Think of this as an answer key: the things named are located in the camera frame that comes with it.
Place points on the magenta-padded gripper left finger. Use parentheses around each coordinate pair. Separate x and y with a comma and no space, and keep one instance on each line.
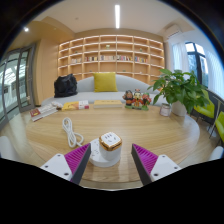
(55,165)

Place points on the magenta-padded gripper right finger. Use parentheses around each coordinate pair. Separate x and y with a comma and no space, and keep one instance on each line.
(165,165)

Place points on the white gold-trimmed cube charger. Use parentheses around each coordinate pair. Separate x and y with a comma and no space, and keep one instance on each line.
(110,146)

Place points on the round white power strip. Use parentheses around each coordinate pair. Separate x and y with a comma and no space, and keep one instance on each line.
(96,160)

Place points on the white chair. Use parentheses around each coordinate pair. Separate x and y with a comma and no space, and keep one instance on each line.
(216,153)

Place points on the red and white magazine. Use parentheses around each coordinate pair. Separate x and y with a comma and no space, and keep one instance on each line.
(43,112)

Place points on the small white jar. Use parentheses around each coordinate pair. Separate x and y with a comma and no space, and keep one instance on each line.
(165,110)

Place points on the yellow and red booklet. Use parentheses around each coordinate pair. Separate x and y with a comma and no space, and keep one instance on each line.
(75,105)

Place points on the lime green chair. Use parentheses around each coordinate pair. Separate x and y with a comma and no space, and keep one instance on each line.
(206,110)
(220,125)

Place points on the colourful three-figure figurine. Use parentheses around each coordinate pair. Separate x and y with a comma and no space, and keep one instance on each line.
(137,99)

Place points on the green potted plant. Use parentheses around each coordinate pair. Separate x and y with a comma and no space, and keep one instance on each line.
(180,88)

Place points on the black bag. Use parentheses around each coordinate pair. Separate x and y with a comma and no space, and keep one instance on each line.
(65,86)

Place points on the flat yellow book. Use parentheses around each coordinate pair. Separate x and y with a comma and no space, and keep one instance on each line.
(107,103)

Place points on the grey curved sofa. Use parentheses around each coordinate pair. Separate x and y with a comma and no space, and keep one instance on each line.
(130,83)

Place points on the grey-framed glass door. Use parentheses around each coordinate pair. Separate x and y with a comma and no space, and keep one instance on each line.
(23,80)

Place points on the yellow cushion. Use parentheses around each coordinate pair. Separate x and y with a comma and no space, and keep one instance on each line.
(105,82)

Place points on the white sheer curtain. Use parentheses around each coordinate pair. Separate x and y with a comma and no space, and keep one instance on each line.
(180,56)
(216,75)

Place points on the dark-framed window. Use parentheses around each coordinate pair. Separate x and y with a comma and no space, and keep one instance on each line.
(196,63)

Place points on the wooden bookshelf unit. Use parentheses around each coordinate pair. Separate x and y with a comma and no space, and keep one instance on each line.
(110,58)

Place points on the white air conditioner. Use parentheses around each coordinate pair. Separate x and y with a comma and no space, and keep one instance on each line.
(173,31)

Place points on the round ceiling spotlight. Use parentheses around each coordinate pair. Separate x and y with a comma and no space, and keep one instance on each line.
(26,29)

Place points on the long ceiling light strip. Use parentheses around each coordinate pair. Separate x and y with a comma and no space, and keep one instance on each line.
(117,16)

